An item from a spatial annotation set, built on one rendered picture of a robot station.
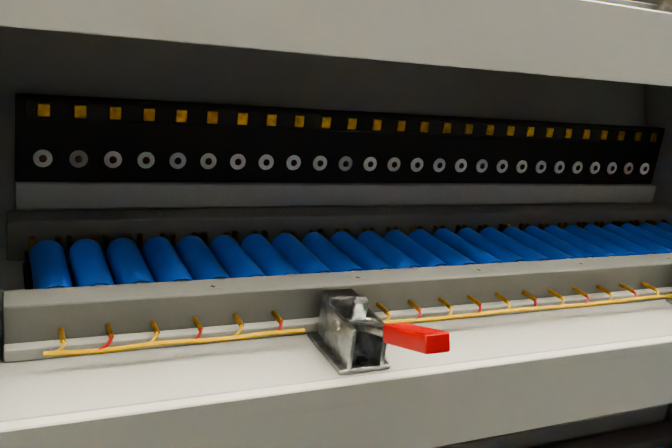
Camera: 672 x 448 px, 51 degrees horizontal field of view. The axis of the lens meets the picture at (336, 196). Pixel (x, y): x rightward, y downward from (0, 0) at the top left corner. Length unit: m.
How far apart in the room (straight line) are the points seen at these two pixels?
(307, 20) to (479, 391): 0.21
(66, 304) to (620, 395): 0.31
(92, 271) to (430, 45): 0.21
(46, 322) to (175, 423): 0.08
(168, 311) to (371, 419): 0.11
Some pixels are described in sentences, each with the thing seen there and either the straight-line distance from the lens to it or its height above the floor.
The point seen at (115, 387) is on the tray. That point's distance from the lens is 0.33.
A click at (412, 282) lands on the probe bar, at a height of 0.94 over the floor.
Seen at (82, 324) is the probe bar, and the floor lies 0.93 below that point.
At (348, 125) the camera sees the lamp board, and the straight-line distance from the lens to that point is 0.51.
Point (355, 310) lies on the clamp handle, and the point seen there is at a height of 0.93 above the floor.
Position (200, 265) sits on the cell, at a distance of 0.40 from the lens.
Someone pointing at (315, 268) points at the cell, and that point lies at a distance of 0.41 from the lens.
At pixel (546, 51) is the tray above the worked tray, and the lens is 0.43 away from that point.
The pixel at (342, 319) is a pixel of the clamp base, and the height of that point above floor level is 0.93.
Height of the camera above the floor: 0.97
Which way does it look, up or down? 3 degrees up
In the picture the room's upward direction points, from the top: 2 degrees counter-clockwise
